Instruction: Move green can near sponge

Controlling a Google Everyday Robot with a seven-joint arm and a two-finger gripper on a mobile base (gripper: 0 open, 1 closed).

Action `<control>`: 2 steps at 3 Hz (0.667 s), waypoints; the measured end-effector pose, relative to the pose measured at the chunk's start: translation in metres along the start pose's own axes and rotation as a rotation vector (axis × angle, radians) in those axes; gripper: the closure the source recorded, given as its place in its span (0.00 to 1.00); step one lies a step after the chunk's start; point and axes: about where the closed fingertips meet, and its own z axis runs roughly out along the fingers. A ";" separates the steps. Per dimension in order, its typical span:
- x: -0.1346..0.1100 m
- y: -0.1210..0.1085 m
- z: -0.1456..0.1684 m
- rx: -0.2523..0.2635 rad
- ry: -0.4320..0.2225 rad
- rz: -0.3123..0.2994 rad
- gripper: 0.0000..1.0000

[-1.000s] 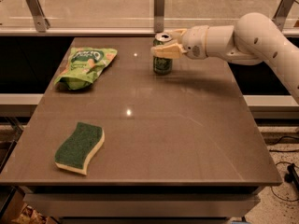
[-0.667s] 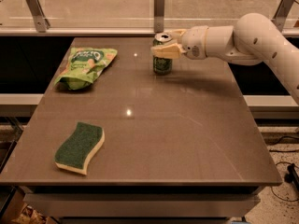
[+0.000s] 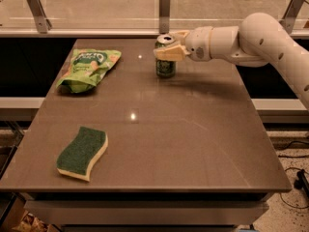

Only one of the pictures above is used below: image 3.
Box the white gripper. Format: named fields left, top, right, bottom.
left=154, top=26, right=212, bottom=62

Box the green soda can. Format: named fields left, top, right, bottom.
left=155, top=34, right=176, bottom=78

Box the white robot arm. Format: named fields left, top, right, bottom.
left=154, top=13, right=309, bottom=109

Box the green yellow sponge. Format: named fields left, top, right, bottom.
left=56, top=127, right=108, bottom=182

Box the green snack bag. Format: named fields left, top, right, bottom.
left=56, top=49, right=122, bottom=94

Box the glass railing panel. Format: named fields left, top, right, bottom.
left=0, top=0, right=290, bottom=30

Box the middle metal rail bracket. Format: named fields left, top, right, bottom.
left=158, top=0, right=171, bottom=34

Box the metal rail bracket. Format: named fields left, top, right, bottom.
left=280, top=0, right=305, bottom=34
left=158, top=0, right=171, bottom=34
left=26, top=0, right=52, bottom=34

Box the right metal rail bracket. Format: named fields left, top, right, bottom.
left=280, top=0, right=305, bottom=34

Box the left metal rail bracket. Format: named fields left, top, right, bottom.
left=26, top=0, right=52, bottom=34

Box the black floor cable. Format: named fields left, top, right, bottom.
left=277, top=139, right=309, bottom=210

